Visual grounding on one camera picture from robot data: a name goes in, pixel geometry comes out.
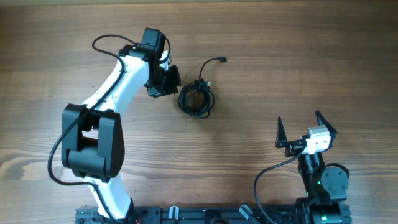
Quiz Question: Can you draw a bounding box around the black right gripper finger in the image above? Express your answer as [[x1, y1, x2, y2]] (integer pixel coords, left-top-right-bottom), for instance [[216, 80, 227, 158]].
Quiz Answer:
[[315, 110, 338, 137], [275, 116, 288, 148]]

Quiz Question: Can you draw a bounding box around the black USB cable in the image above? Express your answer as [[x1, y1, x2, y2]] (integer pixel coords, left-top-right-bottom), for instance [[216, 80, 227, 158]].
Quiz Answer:
[[178, 56, 228, 119]]

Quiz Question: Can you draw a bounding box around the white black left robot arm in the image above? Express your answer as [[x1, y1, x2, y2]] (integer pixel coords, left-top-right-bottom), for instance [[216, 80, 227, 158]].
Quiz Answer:
[[53, 28, 181, 223]]

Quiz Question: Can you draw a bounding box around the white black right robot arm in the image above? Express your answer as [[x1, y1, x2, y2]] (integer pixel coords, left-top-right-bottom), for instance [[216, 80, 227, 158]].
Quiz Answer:
[[275, 111, 352, 224]]

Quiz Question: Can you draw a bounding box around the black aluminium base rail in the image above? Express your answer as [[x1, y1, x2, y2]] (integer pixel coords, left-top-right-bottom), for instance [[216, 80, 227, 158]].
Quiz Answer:
[[75, 203, 353, 224]]

